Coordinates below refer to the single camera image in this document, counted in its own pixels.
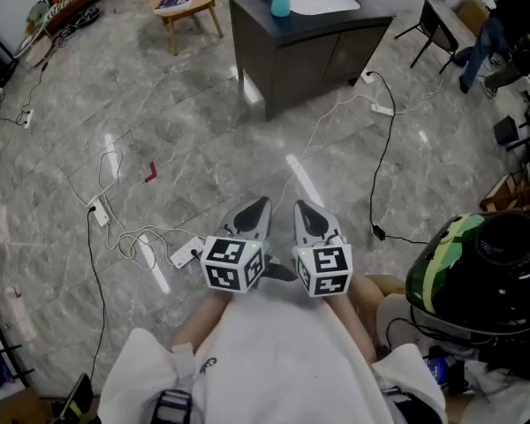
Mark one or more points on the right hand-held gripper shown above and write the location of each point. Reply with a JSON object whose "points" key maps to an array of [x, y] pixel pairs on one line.
{"points": [[327, 267]]}

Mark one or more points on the black chair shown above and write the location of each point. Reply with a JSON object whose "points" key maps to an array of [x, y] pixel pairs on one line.
{"points": [[437, 33]]}

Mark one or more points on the person's right forearm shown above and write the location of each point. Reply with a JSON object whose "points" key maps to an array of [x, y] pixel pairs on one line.
{"points": [[358, 320]]}

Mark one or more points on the white power strip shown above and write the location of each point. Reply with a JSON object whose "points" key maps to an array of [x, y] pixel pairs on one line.
{"points": [[28, 118], [382, 109], [186, 251], [100, 212], [366, 77]]}

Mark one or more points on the person's left forearm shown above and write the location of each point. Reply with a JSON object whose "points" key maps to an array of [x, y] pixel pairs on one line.
{"points": [[203, 316]]}

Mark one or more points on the brown cardboard box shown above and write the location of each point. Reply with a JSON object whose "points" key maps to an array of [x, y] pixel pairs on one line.
{"points": [[472, 16], [17, 409]]}

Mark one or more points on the dark sink cabinet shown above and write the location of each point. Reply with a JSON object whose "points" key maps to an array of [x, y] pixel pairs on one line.
{"points": [[300, 60]]}

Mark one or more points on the black bag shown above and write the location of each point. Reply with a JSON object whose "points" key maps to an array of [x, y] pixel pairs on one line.
{"points": [[77, 395]]}

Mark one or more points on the black box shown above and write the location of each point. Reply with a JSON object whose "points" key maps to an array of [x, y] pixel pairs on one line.
{"points": [[506, 130]]}

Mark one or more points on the person's white top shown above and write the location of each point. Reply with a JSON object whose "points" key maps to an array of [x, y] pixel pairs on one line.
{"points": [[282, 360]]}

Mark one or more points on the pale green cloth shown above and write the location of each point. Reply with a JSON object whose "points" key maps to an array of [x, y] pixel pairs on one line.
{"points": [[37, 12]]}

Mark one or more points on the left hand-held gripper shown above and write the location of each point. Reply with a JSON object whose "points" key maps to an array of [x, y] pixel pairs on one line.
{"points": [[229, 263]]}

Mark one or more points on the wooden crate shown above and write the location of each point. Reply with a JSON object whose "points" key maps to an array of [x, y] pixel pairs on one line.
{"points": [[508, 192]]}

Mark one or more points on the black green helmet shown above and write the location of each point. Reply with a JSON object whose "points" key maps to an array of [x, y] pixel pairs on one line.
{"points": [[490, 281]]}

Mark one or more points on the dark blue book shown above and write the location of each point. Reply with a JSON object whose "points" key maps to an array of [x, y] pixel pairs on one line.
{"points": [[173, 3]]}

